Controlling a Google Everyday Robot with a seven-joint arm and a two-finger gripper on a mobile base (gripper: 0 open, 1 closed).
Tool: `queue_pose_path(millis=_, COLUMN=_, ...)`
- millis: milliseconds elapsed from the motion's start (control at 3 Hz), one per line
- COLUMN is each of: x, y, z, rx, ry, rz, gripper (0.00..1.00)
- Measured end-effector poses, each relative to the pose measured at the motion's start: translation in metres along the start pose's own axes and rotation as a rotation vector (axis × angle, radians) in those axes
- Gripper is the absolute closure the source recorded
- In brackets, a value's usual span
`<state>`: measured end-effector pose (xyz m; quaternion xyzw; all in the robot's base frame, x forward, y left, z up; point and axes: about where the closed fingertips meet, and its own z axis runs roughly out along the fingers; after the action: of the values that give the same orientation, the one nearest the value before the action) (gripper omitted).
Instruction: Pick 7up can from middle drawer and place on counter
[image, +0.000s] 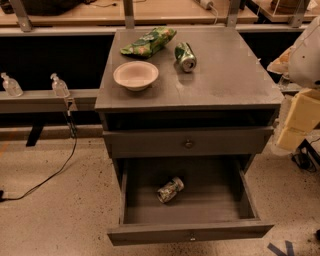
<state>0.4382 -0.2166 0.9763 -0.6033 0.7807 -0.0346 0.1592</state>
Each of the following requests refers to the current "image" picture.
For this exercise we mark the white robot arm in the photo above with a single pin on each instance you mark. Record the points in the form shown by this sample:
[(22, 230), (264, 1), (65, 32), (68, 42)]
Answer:
[(300, 63)]

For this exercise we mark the closed grey middle drawer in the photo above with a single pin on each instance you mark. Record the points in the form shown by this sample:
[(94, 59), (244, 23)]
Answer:
[(186, 142)]

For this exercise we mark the grey drawer cabinet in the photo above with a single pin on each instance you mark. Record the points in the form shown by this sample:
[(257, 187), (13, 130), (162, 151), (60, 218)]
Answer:
[(227, 88)]

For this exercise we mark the open grey bottom drawer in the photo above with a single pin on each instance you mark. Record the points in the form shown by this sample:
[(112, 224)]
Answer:
[(215, 203)]

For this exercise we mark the green soda can on counter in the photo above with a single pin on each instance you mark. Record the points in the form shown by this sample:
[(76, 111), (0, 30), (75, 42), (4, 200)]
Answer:
[(185, 57)]

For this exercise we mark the white bowl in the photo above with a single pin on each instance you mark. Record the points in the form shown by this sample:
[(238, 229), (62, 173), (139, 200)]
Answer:
[(135, 75)]

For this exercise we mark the green chip bag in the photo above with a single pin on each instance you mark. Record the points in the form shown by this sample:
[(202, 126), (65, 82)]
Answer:
[(150, 43)]

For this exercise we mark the clear soap bottle near cabinet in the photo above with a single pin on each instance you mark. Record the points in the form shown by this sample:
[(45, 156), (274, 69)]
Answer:
[(59, 87)]

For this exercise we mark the white power adapter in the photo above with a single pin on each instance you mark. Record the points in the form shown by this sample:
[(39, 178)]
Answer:
[(207, 4)]

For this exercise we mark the clear soap bottle far left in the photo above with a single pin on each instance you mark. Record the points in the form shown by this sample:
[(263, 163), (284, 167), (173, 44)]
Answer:
[(11, 86)]

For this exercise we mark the grey metal rail shelf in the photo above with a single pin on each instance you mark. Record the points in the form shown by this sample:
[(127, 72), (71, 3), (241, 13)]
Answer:
[(45, 101)]

